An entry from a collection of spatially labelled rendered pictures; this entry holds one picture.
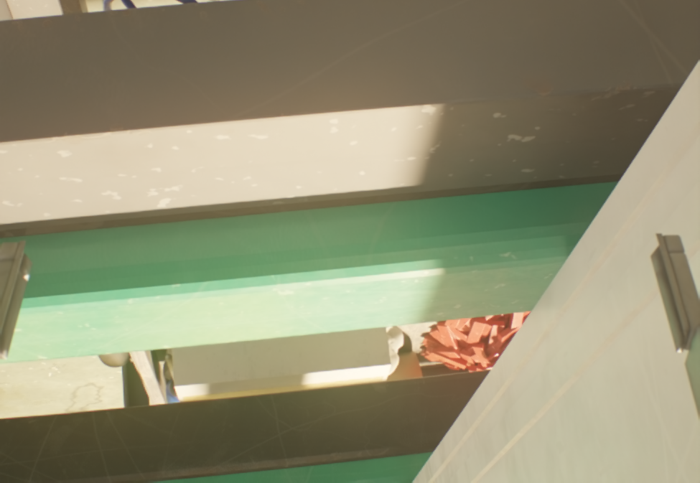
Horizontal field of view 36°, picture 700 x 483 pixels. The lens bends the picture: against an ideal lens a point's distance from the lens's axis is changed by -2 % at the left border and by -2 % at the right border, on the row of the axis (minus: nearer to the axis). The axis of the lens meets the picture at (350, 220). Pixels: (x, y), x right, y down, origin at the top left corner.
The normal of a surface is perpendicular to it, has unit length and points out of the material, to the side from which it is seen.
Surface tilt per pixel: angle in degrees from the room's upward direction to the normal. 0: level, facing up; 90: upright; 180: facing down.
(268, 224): 90
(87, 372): 0
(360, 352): 90
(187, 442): 90
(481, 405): 90
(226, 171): 0
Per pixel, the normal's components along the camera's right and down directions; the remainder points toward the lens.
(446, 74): 0.05, -0.40
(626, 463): -0.99, 0.08
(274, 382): 0.12, 0.91
